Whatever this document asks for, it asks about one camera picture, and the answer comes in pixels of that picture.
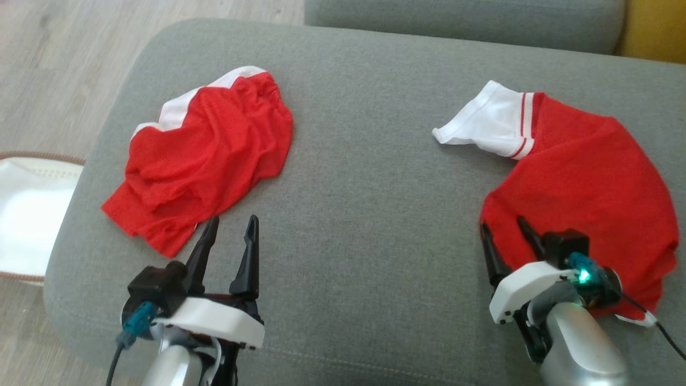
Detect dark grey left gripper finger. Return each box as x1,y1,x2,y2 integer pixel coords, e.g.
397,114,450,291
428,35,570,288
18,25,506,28
230,215,260,301
185,216,220,295

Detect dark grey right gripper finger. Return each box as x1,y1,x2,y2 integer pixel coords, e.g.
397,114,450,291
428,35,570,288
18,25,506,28
481,222,512,287
517,216,547,262

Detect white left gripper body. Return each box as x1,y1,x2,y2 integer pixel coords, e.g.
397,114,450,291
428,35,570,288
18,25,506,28
153,292,266,386

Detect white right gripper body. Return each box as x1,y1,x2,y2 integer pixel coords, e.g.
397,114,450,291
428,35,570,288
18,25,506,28
489,261,582,363

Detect red t-shirt white sleeves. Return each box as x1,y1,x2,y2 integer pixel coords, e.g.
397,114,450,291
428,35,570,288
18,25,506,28
432,80,680,328

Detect red mesh shorts white stripe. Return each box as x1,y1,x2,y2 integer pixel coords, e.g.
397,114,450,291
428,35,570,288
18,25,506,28
102,66,294,258

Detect large grey sofa ottoman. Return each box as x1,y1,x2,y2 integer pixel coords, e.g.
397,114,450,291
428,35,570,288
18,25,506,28
43,19,686,386

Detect white laundry basket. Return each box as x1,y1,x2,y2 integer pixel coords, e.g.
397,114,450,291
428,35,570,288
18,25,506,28
0,152,86,283

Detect large yellow sofa backrest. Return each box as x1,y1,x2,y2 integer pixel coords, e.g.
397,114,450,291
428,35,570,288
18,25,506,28
616,0,686,64

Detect right cable with teal plug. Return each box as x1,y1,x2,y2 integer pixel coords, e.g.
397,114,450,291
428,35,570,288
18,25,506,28
567,251,686,361

